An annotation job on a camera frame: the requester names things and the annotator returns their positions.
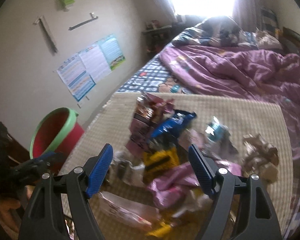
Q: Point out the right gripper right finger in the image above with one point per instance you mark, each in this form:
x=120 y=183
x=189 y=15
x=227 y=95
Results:
x=256 y=217

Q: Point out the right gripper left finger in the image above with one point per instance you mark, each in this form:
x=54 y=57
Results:
x=44 y=217

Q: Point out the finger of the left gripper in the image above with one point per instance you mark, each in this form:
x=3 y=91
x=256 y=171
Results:
x=43 y=157

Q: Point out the white Pocky box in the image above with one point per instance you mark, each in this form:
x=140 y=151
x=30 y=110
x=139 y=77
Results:
x=130 y=213

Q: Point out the yellow snack wrapper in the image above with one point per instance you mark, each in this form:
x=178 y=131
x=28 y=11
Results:
x=159 y=162

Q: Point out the purple nut snack bag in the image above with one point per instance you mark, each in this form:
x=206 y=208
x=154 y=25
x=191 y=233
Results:
x=148 y=114

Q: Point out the blue snack wrapper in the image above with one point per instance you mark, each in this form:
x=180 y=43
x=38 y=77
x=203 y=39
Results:
x=175 y=124

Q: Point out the red bucket green rim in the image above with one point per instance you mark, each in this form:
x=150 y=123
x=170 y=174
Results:
x=59 y=132

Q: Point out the crumpled brown paper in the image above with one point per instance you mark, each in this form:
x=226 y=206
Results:
x=261 y=158

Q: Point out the pink plastic wrapper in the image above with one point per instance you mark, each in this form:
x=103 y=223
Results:
x=173 y=186

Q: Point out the teal silver wrapper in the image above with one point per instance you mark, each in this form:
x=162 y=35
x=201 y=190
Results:
x=216 y=131

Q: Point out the blue plaid bed sheet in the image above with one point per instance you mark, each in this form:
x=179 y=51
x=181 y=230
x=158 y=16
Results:
x=153 y=77

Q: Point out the purple quilt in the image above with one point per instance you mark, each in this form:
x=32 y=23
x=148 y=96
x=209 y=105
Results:
x=261 y=75

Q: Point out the dark corner side table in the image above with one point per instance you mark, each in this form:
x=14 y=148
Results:
x=157 y=39

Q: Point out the wall socket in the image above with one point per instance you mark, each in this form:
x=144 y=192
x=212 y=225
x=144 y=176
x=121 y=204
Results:
x=80 y=104

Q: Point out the left blue wall poster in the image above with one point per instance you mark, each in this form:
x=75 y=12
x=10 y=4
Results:
x=75 y=76

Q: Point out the middle white wall poster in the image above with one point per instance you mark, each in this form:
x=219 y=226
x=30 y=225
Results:
x=95 y=62

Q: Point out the right green wall poster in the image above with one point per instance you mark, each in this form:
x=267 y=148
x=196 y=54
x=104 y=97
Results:
x=112 y=51

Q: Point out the metal towel rail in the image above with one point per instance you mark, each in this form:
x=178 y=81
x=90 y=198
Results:
x=92 y=18

